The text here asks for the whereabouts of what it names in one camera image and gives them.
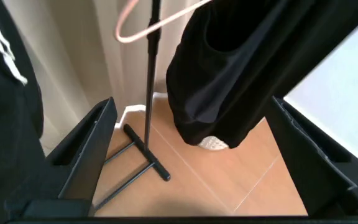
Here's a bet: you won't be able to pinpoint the black clothes rack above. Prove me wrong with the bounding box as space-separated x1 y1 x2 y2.
93 0 171 211

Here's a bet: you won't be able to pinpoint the black shorts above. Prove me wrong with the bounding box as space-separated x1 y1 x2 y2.
0 0 45 214

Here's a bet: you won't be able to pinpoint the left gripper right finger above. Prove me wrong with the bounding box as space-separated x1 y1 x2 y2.
264 95 358 218

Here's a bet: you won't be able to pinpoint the beige curtain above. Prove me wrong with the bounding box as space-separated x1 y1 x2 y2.
3 0 204 153

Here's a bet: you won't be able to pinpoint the white laundry basket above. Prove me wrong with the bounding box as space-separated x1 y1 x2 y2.
197 136 229 152

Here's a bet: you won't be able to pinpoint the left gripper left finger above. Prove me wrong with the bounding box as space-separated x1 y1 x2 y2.
4 96 118 218

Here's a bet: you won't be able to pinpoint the pink clothes hanger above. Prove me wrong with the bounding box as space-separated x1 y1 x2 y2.
114 0 213 44

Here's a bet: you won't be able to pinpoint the black garment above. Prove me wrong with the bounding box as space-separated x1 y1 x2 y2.
165 0 358 149

